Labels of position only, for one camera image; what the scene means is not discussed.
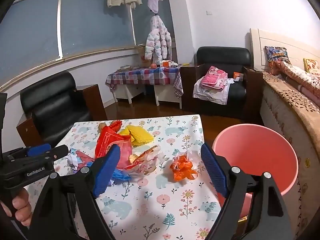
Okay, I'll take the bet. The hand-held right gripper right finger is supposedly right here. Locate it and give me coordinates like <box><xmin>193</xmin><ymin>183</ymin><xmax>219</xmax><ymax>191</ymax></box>
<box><xmin>201</xmin><ymin>142</ymin><xmax>297</xmax><ymax>240</ymax></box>

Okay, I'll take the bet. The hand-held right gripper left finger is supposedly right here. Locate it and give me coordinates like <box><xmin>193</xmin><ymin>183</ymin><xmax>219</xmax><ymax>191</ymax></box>
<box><xmin>31</xmin><ymin>144</ymin><xmax>122</xmax><ymax>240</ymax></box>

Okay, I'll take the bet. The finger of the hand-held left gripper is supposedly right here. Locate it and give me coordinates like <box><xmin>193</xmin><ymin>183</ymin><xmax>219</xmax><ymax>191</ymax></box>
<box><xmin>10</xmin><ymin>144</ymin><xmax>52</xmax><ymax>158</ymax></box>
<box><xmin>37</xmin><ymin>145</ymin><xmax>69</xmax><ymax>161</ymax></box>

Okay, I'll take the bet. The orange wrapper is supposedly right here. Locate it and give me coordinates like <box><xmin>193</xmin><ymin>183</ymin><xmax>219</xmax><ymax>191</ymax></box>
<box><xmin>169</xmin><ymin>151</ymin><xmax>198</xmax><ymax>182</ymax></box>

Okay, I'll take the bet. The pink plastic bin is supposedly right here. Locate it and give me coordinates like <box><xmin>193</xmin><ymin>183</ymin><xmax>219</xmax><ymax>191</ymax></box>
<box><xmin>212</xmin><ymin>124</ymin><xmax>298</xmax><ymax>222</ymax></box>

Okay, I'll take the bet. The red foam net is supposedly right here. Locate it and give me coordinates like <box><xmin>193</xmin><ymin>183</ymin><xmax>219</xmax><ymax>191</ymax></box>
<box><xmin>110</xmin><ymin>120</ymin><xmax>123</xmax><ymax>132</ymax></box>

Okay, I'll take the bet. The yellow foam net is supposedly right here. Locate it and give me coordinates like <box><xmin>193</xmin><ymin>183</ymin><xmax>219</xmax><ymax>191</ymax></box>
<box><xmin>127</xmin><ymin>125</ymin><xmax>154</xmax><ymax>147</ymax></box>

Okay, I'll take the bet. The person's left hand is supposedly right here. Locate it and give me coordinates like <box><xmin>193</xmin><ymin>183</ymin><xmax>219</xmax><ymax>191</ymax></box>
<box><xmin>0</xmin><ymin>188</ymin><xmax>32</xmax><ymax>222</ymax></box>

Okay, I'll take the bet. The blue wrapper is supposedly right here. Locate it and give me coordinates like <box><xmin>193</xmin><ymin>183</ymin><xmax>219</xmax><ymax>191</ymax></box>
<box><xmin>86</xmin><ymin>161</ymin><xmax>132</xmax><ymax>183</ymax></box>

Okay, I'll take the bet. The white crumpled paper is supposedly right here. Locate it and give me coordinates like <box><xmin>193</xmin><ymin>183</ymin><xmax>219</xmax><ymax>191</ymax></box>
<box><xmin>66</xmin><ymin>148</ymin><xmax>83</xmax><ymax>173</ymax></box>

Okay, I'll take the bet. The pink wrapper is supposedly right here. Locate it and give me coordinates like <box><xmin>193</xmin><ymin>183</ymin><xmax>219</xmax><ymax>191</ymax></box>
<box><xmin>76</xmin><ymin>151</ymin><xmax>95</xmax><ymax>167</ymax></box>

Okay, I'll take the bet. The red snack wrapper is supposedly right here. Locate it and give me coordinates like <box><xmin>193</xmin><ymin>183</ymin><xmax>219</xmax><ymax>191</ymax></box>
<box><xmin>95</xmin><ymin>126</ymin><xmax>133</xmax><ymax>170</ymax></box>

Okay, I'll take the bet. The clear printed plastic wrapper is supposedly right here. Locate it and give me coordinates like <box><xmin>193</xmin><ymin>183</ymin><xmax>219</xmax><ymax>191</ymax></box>
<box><xmin>129</xmin><ymin>145</ymin><xmax>162</xmax><ymax>178</ymax></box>

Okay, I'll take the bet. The floral tablecloth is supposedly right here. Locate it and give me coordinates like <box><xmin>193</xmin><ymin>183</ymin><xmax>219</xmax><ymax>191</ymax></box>
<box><xmin>24</xmin><ymin>114</ymin><xmax>227</xmax><ymax>240</ymax></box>

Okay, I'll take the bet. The black leather armchair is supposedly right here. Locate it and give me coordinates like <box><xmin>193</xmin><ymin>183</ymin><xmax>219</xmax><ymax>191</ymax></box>
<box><xmin>16</xmin><ymin>71</ymin><xmax>108</xmax><ymax>148</ymax></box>
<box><xmin>180</xmin><ymin>46</ymin><xmax>263</xmax><ymax>120</ymax></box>

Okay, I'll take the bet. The white desk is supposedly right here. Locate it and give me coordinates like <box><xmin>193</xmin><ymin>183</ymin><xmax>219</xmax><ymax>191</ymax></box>
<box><xmin>114</xmin><ymin>84</ymin><xmax>183</xmax><ymax>109</ymax></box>

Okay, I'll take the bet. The pink folded blanket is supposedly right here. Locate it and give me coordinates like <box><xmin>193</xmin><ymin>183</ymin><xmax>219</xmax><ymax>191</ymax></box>
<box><xmin>201</xmin><ymin>66</ymin><xmax>228</xmax><ymax>90</ymax></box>

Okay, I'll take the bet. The bed with lace cover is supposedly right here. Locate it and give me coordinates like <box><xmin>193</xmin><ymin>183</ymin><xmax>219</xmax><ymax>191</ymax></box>
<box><xmin>260</xmin><ymin>65</ymin><xmax>320</xmax><ymax>240</ymax></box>

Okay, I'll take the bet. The checkered tablecloth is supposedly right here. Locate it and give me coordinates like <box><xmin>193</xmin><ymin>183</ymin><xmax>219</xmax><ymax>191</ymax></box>
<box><xmin>107</xmin><ymin>66</ymin><xmax>184</xmax><ymax>98</ymax></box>

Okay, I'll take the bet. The cardboard box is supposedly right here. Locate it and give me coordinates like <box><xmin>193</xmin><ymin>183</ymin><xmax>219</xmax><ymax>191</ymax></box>
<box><xmin>139</xmin><ymin>45</ymin><xmax>153</xmax><ymax>67</ymax></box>

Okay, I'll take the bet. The orange floral quilt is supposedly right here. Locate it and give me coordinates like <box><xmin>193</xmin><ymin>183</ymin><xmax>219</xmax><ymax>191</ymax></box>
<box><xmin>276</xmin><ymin>61</ymin><xmax>320</xmax><ymax>98</ymax></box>

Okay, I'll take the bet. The cartoon print pillow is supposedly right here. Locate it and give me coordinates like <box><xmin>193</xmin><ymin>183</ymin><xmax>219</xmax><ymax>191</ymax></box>
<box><xmin>264</xmin><ymin>46</ymin><xmax>289</xmax><ymax>75</ymax></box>

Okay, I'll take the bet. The window with blue blind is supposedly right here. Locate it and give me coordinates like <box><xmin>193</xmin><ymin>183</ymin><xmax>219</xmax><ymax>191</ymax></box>
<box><xmin>0</xmin><ymin>0</ymin><xmax>173</xmax><ymax>85</ymax></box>

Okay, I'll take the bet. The white headboard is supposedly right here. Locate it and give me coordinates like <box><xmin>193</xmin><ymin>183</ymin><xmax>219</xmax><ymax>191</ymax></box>
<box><xmin>250</xmin><ymin>28</ymin><xmax>320</xmax><ymax>70</ymax></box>

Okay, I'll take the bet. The pastel puffer jacket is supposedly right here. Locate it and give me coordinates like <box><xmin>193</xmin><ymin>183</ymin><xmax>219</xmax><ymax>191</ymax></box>
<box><xmin>144</xmin><ymin>15</ymin><xmax>173</xmax><ymax>64</ymax></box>

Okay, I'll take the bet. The yellow patterned pillow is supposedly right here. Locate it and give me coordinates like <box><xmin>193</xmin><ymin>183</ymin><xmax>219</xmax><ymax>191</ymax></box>
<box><xmin>303</xmin><ymin>58</ymin><xmax>320</xmax><ymax>77</ymax></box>

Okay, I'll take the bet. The purple hat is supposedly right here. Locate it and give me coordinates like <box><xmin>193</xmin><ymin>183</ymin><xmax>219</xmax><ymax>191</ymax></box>
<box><xmin>147</xmin><ymin>0</ymin><xmax>163</xmax><ymax>13</ymax></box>

